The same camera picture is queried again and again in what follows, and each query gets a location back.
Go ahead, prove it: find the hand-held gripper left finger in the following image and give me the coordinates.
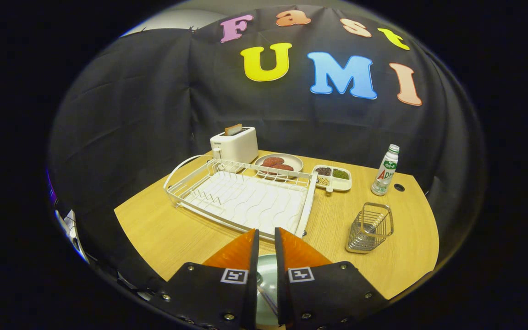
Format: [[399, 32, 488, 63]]
[[159, 228, 260, 330]]

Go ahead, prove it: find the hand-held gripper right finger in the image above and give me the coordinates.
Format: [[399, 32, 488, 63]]
[[274, 227, 391, 330]]

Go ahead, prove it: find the pale green plate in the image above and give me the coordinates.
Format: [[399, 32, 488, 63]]
[[256, 253, 279, 326]]

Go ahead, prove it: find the metal wire basket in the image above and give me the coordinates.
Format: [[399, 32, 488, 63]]
[[345, 202, 394, 254]]

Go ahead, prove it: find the white wire dish rack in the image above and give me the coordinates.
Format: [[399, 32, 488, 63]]
[[163, 155, 319, 242]]

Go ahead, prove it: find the beige round plate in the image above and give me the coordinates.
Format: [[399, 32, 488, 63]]
[[254, 153, 304, 179]]

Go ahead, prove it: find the white drip tray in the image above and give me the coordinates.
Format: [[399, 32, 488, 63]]
[[179, 170, 308, 234]]

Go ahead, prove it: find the white divided tray with beans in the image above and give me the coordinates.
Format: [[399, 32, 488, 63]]
[[312, 165, 352, 195]]

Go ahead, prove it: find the white drink bottle green label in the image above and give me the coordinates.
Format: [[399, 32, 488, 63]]
[[371, 144, 401, 197]]

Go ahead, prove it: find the white toaster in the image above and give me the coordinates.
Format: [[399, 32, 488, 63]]
[[210, 127, 259, 165]]

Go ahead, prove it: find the black backdrop cloth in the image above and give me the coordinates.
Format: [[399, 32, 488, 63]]
[[48, 5, 488, 294]]

